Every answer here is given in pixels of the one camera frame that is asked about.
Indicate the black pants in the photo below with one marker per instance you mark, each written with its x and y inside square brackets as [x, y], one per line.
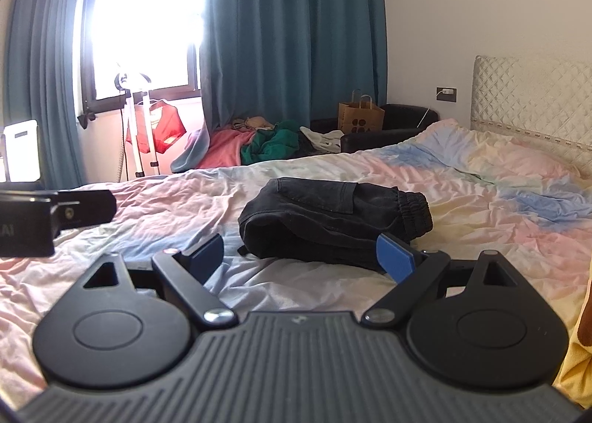
[323, 215]

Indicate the white tripod stand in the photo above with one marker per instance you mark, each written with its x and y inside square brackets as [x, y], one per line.
[135, 145]

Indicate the yellow blanket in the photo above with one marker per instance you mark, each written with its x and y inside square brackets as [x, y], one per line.
[576, 367]

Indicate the pink cloth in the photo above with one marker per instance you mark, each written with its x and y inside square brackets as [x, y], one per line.
[222, 150]

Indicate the light blue cloth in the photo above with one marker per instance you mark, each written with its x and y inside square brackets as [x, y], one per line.
[194, 152]

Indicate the white cloth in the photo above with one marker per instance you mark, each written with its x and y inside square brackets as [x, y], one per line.
[319, 137]

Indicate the black armchair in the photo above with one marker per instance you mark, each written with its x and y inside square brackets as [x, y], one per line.
[402, 120]

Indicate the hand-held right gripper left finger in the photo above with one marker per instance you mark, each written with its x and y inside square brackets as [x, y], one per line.
[208, 249]

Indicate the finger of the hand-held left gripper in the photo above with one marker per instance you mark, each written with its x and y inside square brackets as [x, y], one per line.
[92, 208]

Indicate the white appliance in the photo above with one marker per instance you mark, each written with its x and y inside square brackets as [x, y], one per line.
[21, 150]

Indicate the green cloth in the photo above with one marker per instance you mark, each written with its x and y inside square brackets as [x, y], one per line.
[273, 145]

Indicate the quilted cream headboard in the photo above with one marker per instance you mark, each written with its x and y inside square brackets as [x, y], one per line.
[532, 99]

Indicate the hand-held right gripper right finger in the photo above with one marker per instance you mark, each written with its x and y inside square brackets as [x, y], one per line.
[393, 261]

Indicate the window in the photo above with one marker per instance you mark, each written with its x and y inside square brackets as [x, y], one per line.
[143, 11]

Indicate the wall outlet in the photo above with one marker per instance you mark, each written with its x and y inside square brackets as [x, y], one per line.
[446, 93]

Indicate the brown paper bag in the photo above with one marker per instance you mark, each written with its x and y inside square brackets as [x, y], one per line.
[360, 117]

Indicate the teal curtain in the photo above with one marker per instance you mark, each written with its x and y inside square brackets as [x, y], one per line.
[51, 57]
[296, 34]

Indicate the red garment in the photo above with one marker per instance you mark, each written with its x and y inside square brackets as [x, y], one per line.
[164, 127]

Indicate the tan cloth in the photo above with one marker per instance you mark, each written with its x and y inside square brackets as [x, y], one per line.
[254, 123]

